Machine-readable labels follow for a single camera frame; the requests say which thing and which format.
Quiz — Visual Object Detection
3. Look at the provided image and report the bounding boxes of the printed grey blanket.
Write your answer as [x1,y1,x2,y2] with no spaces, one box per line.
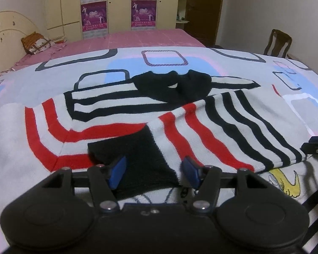
[0,46,318,254]

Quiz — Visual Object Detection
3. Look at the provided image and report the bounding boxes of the cream corner shelf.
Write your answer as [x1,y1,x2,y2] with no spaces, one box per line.
[176,0,192,30]

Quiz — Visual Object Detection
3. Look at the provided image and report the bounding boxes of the cream wardrobe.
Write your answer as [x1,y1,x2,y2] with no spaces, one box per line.
[44,0,180,41]

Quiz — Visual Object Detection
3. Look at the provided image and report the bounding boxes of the dark wooden chair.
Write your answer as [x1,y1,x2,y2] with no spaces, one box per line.
[263,29,293,59]

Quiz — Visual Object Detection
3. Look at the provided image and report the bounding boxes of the brown wooden door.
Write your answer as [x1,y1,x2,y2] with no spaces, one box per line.
[187,0,226,47]

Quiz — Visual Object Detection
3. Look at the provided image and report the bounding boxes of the red black striped white sweater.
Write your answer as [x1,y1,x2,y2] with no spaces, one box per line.
[25,69,318,254]

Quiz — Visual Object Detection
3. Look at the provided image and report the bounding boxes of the orange patterned pillow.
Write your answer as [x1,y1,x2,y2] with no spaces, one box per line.
[21,32,56,55]

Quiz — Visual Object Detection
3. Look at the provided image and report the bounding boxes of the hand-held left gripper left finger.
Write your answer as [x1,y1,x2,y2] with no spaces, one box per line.
[43,156,128,214]

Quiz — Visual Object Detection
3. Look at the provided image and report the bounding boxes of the pink bed sheet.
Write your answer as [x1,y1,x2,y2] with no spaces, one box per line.
[13,29,206,71]

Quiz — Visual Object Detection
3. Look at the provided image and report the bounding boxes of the cream bed headboard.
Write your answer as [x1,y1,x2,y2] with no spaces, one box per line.
[0,11,41,74]

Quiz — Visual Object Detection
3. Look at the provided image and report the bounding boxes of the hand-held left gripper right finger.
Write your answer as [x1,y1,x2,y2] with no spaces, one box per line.
[181,157,269,214]

